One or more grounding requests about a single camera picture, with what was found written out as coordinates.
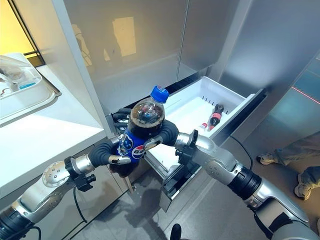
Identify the white refrigerator drawer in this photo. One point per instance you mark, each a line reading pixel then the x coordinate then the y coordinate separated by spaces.
pixel 190 107

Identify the pepsi bottle with blue cap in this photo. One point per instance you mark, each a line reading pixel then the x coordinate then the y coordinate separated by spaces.
pixel 146 120

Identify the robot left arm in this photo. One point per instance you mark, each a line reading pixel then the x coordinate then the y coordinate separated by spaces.
pixel 52 190

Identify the cola bottle with red label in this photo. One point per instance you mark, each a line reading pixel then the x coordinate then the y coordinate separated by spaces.
pixel 215 117

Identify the black door frame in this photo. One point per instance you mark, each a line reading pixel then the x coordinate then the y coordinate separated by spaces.
pixel 32 37

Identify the robot dark foot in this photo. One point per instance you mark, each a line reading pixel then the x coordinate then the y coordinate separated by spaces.
pixel 176 232

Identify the person's shoe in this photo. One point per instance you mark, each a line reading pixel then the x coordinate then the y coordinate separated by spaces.
pixel 303 186
pixel 266 158

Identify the steel refrigerator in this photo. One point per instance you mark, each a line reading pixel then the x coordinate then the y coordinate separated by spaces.
pixel 155 40

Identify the white counter cabinet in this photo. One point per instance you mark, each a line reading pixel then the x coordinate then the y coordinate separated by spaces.
pixel 45 140

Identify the clear plastic food container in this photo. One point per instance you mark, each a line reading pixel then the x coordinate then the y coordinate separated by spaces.
pixel 15 72

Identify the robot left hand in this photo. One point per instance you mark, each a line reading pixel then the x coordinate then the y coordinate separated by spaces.
pixel 101 156

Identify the dark lower refrigerator drawer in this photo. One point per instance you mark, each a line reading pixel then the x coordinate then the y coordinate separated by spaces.
pixel 175 185

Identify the person's leg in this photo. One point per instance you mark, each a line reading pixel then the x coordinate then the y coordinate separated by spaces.
pixel 297 148
pixel 313 176

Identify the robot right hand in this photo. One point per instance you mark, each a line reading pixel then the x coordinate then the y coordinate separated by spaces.
pixel 170 132

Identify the white tray with rim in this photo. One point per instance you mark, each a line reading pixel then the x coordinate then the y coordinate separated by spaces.
pixel 37 100

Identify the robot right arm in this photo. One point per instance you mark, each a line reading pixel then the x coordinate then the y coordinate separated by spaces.
pixel 220 165

